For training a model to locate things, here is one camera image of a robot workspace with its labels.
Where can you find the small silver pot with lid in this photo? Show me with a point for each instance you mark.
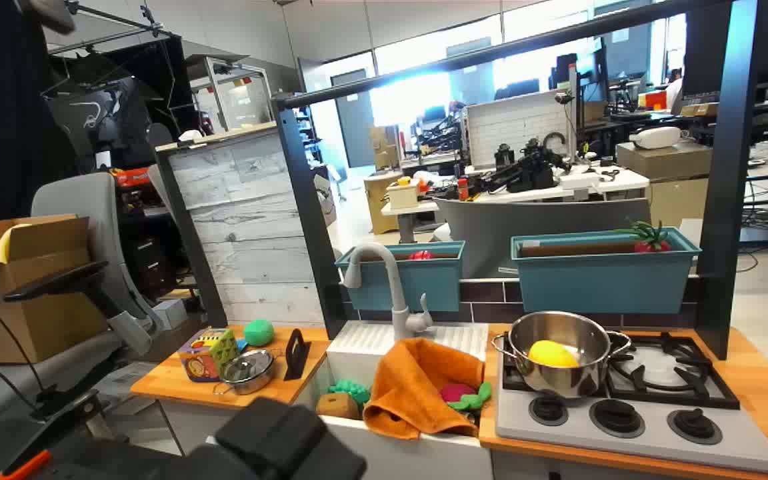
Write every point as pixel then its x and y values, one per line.
pixel 252 370

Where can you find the left teal planter box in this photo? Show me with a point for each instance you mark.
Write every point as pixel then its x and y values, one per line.
pixel 429 274

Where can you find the teal planter box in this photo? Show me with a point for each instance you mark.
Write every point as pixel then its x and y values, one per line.
pixel 604 273
pixel 429 274

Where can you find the grey toy faucet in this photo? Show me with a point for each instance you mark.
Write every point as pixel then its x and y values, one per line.
pixel 404 321

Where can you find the orange cloth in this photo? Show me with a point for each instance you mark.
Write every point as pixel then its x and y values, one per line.
pixel 406 394

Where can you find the green grape toy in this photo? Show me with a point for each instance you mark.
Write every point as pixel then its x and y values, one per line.
pixel 356 389

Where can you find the green ball toy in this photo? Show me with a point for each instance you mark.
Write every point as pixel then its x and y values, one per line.
pixel 260 334

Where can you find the brown kiwi toy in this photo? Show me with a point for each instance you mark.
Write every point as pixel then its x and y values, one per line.
pixel 336 406

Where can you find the green pink toy vegetable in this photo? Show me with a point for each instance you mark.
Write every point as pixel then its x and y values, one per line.
pixel 465 398

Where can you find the yellow lemon toy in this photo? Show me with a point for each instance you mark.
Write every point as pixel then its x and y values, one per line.
pixel 552 354

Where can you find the right teal planter box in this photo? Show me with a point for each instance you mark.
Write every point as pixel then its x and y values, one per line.
pixel 604 273

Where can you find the grey office chair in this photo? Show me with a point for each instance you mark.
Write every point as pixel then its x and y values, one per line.
pixel 104 274

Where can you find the black stove grate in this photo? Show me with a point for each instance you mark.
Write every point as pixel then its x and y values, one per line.
pixel 662 369

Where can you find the cardboard box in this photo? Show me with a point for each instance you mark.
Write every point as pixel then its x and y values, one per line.
pixel 30 249

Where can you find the grey stove panel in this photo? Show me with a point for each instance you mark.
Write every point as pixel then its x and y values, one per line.
pixel 657 430

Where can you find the silver pot with handles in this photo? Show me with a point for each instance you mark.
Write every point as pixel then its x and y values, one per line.
pixel 585 342

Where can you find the black kitchen frame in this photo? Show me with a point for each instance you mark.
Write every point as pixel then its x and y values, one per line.
pixel 720 228

